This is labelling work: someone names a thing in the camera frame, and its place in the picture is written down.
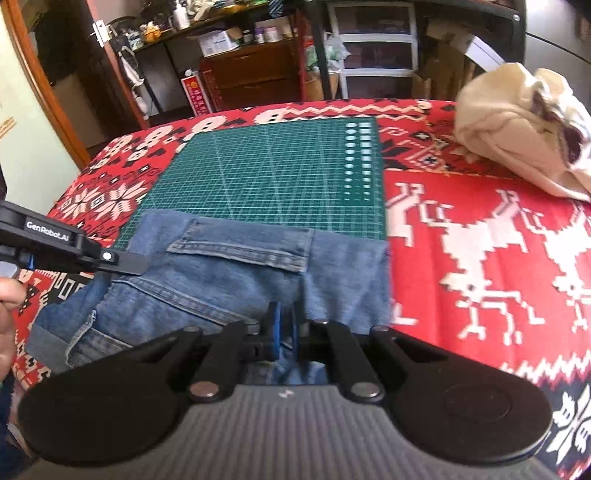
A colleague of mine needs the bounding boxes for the blue denim shorts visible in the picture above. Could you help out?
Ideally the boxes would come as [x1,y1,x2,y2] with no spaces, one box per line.
[25,210,392,373]

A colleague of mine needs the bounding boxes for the person's left hand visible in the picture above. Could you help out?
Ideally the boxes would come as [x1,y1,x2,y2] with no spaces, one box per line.
[0,278,26,382]

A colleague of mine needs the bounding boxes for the green cutting mat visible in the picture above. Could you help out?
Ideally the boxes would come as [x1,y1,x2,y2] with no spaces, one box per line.
[115,118,386,248]

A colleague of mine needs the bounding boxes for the red sign board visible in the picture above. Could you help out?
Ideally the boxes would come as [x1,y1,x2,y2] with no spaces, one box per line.
[181,69,213,116]

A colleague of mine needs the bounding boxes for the red patterned tablecloth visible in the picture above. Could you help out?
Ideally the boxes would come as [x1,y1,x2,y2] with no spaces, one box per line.
[18,101,590,479]

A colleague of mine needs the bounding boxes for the dark wooden drawer cabinet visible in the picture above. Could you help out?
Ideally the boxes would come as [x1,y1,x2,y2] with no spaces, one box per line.
[199,40,303,111]

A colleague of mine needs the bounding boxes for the cardboard boxes stack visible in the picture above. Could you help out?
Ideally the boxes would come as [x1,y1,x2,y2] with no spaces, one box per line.
[412,20,505,100]

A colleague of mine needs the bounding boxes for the white plastic drawer unit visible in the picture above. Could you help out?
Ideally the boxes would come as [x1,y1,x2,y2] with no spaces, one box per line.
[328,1,419,99]

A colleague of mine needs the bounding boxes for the black shelf desk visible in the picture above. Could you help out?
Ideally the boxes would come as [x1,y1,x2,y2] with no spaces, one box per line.
[295,1,527,99]

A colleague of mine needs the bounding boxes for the grey refrigerator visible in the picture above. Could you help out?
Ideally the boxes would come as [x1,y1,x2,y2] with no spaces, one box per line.
[524,1,590,103]

